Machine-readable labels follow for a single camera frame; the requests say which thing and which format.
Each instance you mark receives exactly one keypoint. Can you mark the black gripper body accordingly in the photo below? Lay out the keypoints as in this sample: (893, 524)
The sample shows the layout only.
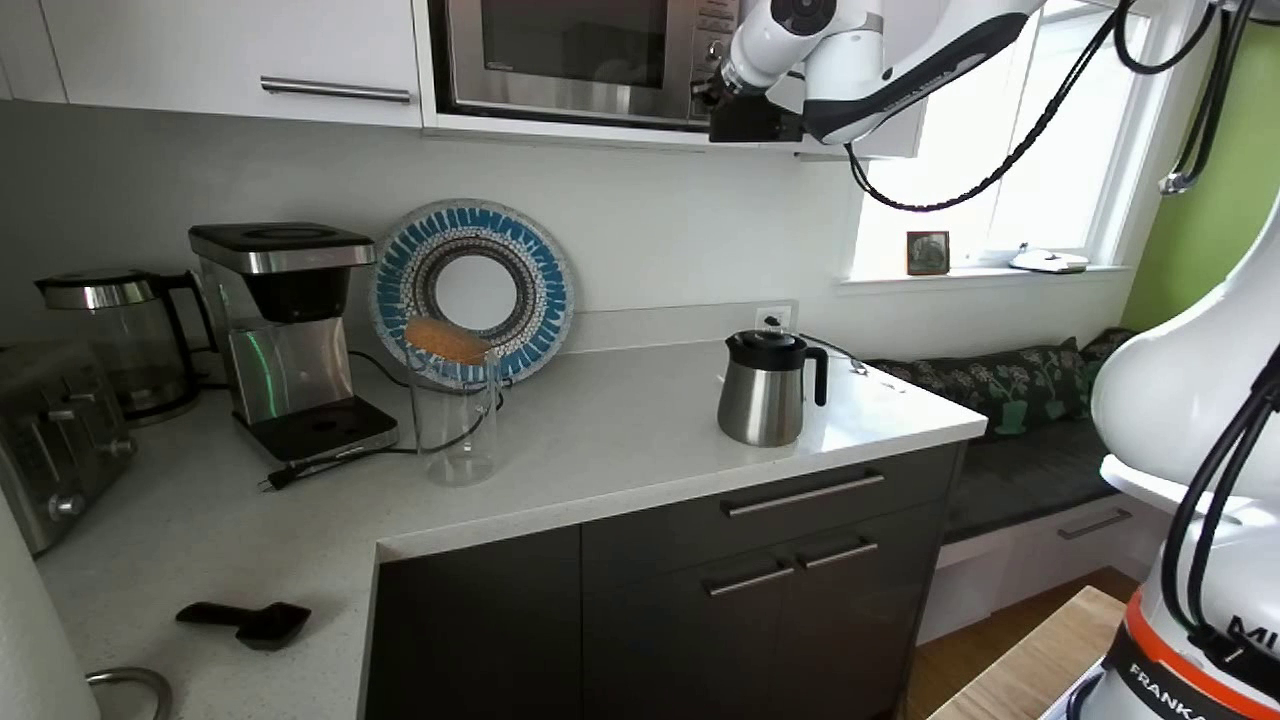
(758, 116)

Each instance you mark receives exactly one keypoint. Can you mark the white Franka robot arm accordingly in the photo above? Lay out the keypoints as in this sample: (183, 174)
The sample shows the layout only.
(1202, 384)

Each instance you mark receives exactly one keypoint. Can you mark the stainless steel built-in microwave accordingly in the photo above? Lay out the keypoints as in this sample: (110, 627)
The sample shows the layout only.
(573, 56)

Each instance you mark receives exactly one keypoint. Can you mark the blue patterned decorative plate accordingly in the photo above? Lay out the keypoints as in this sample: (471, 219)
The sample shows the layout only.
(534, 286)

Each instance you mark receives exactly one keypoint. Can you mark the stainless steel coffee carafe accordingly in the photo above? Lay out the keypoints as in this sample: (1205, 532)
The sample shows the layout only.
(762, 393)

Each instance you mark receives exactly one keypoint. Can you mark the white object on windowsill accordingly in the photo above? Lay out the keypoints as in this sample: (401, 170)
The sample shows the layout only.
(1045, 260)

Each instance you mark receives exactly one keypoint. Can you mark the green patterned dark pillow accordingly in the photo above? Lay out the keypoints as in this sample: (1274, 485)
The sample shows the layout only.
(1003, 381)
(1104, 350)

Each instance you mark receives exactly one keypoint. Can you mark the clear drinking glass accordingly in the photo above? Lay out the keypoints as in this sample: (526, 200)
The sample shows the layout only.
(459, 432)

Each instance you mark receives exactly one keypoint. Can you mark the dark bench seat cushion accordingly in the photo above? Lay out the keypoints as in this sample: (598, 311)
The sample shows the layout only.
(1027, 464)

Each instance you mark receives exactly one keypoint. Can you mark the black silver drip coffee maker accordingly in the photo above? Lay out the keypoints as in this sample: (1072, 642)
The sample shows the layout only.
(284, 335)

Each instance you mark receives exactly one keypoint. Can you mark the white bench drawer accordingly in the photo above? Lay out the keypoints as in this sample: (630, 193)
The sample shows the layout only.
(1014, 572)

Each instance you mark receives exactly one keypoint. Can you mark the dark lower kitchen cabinet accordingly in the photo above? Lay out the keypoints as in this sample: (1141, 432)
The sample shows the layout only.
(534, 627)

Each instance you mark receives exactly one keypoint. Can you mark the light wooden table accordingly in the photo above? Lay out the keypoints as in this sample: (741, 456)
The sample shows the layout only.
(1027, 666)

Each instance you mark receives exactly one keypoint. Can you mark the black plastic coffee scoop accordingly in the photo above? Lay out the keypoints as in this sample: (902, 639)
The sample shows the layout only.
(261, 623)

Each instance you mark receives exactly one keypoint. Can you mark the stainless steel toaster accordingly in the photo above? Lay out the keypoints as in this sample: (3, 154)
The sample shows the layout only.
(54, 455)

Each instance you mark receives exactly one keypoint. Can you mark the chrome faucet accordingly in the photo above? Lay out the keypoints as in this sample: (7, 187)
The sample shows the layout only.
(140, 678)

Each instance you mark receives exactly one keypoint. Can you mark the white wall power outlet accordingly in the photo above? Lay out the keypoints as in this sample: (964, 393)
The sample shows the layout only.
(779, 319)

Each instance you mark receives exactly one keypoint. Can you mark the dark square wall switch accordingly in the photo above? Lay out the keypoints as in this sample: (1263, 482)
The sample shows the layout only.
(930, 254)

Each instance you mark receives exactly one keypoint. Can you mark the white wall cabinet door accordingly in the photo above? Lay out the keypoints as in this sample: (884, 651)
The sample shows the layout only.
(202, 46)

